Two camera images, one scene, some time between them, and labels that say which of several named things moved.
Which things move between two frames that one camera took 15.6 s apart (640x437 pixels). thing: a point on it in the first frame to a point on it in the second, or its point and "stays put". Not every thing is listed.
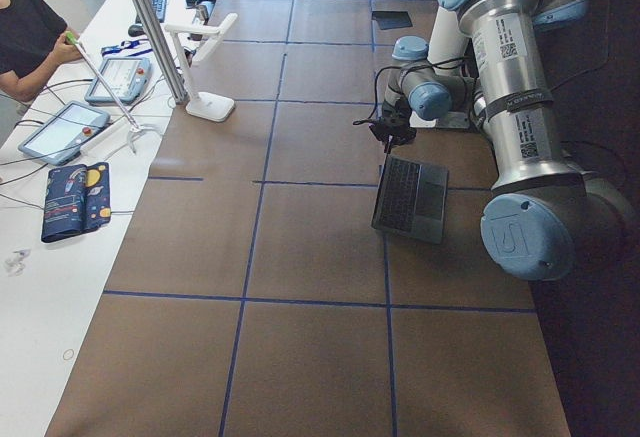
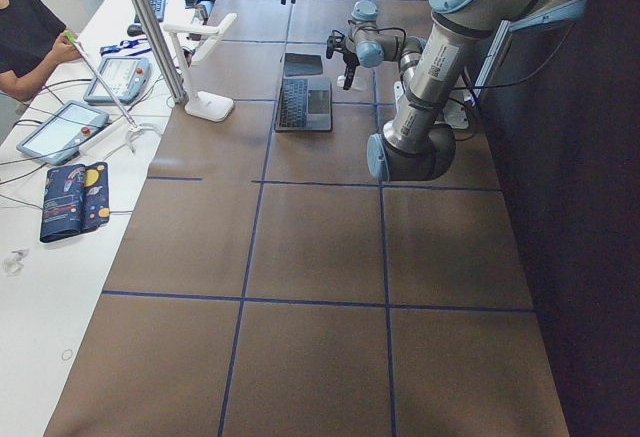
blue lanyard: [124, 45] stays put
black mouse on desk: [136, 30] stays put
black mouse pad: [392, 19] to [302, 64]
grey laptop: [412, 199] to [305, 105]
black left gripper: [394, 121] to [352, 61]
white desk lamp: [209, 106] stays put
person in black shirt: [33, 40] stays put
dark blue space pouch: [77, 200] stays put
